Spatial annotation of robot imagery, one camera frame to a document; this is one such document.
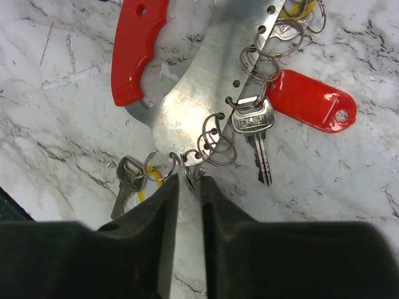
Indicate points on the silver key with green tag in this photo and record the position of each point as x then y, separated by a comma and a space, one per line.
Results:
131, 180

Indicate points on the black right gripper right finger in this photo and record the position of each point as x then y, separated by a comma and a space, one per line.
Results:
246, 258

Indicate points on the yellow plastic key tag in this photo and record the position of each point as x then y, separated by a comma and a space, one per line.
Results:
150, 187

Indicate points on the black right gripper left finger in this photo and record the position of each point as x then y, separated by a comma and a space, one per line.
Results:
130, 257

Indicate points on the metal key organizer red handle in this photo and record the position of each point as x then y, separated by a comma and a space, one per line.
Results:
188, 122

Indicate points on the red plastic key tag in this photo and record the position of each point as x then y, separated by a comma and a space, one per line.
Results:
312, 102

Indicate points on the silver key on ring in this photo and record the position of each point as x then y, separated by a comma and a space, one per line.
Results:
253, 124

